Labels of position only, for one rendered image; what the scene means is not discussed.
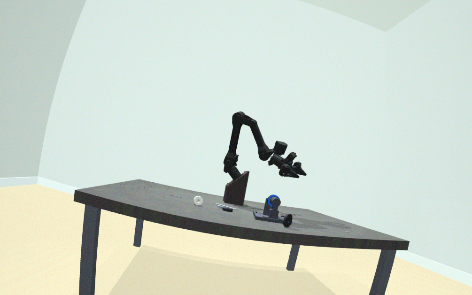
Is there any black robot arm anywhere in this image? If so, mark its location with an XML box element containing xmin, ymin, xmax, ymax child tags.
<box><xmin>224</xmin><ymin>111</ymin><xmax>297</xmax><ymax>181</ymax></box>

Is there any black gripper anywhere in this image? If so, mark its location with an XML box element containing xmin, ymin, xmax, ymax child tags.
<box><xmin>277</xmin><ymin>158</ymin><xmax>307</xmax><ymax>178</ymax></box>

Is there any white washer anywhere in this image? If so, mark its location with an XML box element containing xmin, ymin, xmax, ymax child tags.
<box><xmin>194</xmin><ymin>196</ymin><xmax>203</xmax><ymax>205</ymax></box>

